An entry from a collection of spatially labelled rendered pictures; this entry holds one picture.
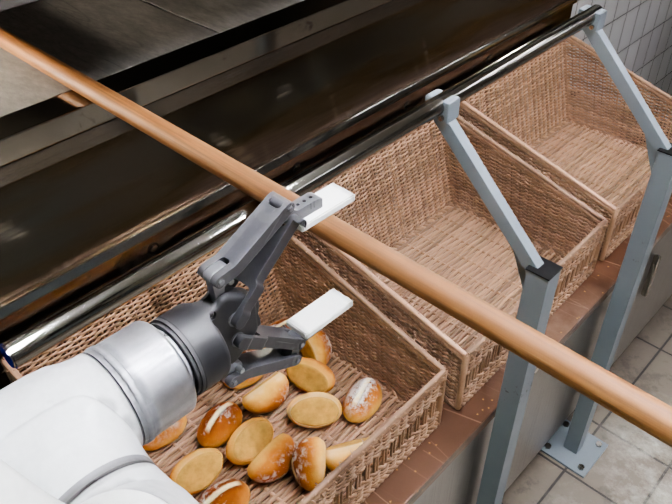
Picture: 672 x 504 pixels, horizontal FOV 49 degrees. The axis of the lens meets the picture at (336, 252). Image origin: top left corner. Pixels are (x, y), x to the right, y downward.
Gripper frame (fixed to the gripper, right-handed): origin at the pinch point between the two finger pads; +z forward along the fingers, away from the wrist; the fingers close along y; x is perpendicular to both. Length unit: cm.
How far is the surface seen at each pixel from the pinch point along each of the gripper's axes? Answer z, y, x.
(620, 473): 94, 123, 15
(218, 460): -1, 60, -26
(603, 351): 91, 83, 2
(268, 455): 5, 58, -20
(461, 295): 6.2, 2.9, 11.3
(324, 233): 4.9, 3.8, -6.4
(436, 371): 34, 51, -8
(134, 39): 23, 5, -70
